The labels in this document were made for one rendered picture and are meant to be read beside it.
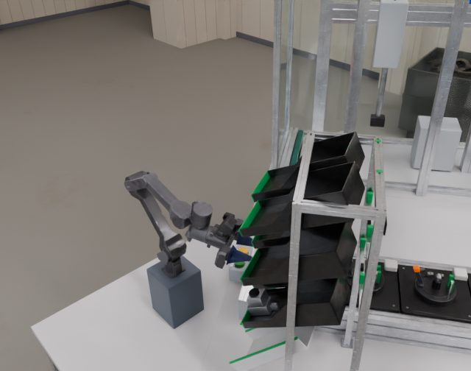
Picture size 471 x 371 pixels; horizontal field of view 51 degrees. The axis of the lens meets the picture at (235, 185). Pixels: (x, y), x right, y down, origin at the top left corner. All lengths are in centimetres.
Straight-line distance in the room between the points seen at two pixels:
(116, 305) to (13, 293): 161
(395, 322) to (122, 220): 255
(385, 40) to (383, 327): 131
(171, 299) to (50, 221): 240
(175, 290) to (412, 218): 121
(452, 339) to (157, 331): 101
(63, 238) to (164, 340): 213
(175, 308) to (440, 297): 92
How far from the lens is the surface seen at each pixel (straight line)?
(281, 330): 153
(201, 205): 143
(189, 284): 176
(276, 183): 133
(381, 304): 181
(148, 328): 187
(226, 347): 178
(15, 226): 410
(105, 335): 189
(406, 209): 248
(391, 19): 243
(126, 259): 350
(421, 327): 180
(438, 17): 252
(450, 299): 187
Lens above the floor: 225
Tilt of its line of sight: 33 degrees down
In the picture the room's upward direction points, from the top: 2 degrees counter-clockwise
